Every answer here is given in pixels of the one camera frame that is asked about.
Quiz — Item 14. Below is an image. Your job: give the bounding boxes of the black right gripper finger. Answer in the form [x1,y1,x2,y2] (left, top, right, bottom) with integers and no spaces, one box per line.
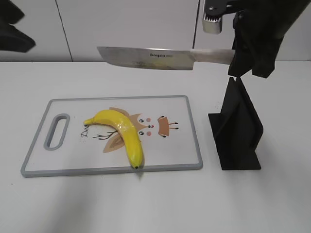
[228,27,254,76]
[252,38,282,78]

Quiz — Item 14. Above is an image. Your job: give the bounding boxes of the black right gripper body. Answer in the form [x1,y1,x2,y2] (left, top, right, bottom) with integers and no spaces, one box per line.
[225,0,311,49]

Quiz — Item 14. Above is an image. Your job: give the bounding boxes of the white handled kitchen knife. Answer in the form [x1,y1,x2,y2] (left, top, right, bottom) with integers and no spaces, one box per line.
[97,47,235,70]

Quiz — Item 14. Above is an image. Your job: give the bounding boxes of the yellow plastic banana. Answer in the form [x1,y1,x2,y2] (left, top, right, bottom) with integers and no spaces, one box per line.
[84,109,143,169]

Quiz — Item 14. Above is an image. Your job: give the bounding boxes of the black knife stand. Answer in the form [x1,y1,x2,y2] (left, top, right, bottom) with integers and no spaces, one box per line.
[208,77,263,170]

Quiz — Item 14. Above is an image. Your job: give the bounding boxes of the white cutting board grey rim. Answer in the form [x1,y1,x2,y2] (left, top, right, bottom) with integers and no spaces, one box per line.
[21,95,203,177]

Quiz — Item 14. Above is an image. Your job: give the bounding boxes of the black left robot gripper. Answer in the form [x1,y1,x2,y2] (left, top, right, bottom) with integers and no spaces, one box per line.
[0,0,36,53]

